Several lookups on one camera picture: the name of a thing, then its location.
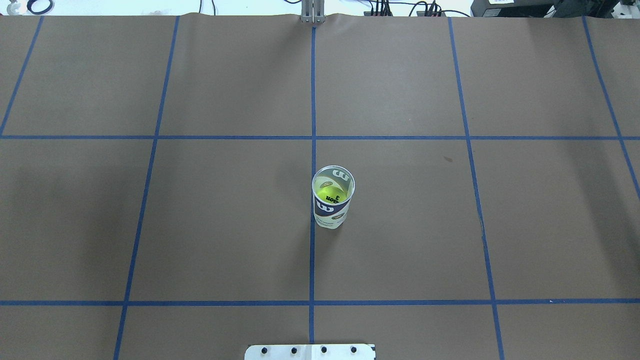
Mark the clear tennis ball can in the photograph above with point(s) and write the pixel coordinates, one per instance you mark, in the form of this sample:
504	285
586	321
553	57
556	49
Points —
331	216

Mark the aluminium frame post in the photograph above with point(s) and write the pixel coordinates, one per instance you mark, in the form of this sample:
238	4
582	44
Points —
313	12

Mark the yellow tennis ball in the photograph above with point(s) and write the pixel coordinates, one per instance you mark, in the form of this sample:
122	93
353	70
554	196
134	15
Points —
330	192

